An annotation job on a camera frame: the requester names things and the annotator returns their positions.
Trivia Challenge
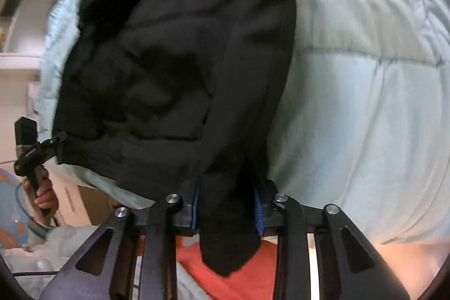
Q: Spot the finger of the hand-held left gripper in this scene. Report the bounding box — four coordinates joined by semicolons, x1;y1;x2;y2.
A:
44;130;68;150

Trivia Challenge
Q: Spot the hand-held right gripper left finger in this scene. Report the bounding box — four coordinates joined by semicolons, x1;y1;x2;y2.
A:
39;181;202;300

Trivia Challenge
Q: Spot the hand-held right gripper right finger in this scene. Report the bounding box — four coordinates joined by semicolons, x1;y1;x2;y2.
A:
251;179;410;300

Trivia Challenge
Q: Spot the black hooded jacket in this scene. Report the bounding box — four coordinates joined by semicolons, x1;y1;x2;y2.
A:
53;0;298;278

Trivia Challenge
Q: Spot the person's left hand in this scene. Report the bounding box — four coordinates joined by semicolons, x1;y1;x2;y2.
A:
22;167;59;210

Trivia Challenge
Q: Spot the blue and orange globe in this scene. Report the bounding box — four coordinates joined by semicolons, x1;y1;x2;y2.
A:
0;167;40;253

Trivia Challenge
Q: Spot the orange cloth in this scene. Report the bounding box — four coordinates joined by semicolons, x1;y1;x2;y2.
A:
137;236;279;300

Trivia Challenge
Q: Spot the cardboard box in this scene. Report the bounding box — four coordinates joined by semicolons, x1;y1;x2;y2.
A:
79;185;122;225

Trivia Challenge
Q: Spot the light blue duvet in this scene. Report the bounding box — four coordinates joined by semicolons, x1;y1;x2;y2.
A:
37;0;450;246

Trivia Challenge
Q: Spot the black cable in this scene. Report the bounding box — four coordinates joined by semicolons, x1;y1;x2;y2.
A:
12;270;59;279

